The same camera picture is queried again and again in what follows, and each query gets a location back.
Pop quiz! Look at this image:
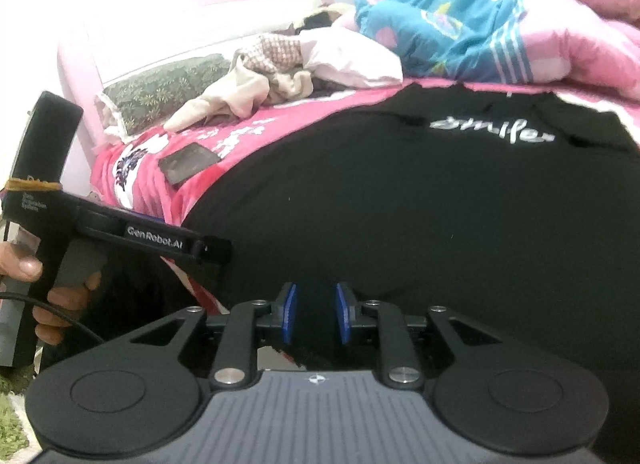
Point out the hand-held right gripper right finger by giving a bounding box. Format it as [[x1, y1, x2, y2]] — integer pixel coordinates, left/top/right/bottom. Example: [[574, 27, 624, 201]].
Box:
[[334, 281, 506, 391]]

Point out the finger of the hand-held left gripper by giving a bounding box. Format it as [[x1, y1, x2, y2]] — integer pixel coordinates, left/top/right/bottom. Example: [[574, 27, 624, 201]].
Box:
[[192, 236, 233, 267]]

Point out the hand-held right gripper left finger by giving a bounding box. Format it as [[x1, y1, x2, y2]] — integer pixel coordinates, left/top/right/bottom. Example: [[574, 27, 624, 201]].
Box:
[[130, 281, 301, 391]]

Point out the black t-shirt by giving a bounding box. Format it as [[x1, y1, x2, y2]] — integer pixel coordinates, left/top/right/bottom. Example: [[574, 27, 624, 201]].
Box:
[[180, 81, 640, 375]]

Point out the person's left hand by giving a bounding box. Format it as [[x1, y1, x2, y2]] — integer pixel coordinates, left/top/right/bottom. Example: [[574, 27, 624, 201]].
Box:
[[0, 241, 103, 347]]

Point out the pink floral blanket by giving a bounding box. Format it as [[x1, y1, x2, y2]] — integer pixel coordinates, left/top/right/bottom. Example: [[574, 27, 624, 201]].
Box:
[[90, 76, 640, 315]]

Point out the black smartphone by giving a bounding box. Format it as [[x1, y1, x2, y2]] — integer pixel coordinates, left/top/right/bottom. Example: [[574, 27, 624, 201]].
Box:
[[158, 142, 222, 186]]

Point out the beige garment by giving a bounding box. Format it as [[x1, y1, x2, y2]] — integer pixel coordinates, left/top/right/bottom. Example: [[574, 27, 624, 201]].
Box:
[[164, 64, 316, 134]]

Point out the green leaf-patterned pillow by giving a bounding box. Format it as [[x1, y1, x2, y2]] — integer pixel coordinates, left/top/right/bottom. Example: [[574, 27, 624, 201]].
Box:
[[100, 54, 233, 137]]

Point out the checked fuzzy garment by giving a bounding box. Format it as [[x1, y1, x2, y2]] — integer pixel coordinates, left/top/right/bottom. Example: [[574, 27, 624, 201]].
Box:
[[235, 34, 306, 75]]

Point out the green shaggy rug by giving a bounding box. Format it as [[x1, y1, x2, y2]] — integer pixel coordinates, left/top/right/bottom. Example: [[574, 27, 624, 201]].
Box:
[[0, 371, 31, 464]]

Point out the pink and white headboard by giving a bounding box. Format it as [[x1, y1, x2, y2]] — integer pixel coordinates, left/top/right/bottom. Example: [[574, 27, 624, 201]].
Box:
[[55, 0, 336, 195]]

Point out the white garment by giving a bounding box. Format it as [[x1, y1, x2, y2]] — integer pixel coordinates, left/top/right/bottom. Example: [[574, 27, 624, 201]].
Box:
[[300, 26, 403, 90]]

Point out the blue and pink quilt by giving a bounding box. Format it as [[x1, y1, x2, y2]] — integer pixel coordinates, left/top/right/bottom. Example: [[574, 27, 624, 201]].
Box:
[[335, 0, 640, 90]]

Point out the black cable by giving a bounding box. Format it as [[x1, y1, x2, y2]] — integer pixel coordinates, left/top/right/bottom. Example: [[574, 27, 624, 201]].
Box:
[[0, 291, 108, 345]]

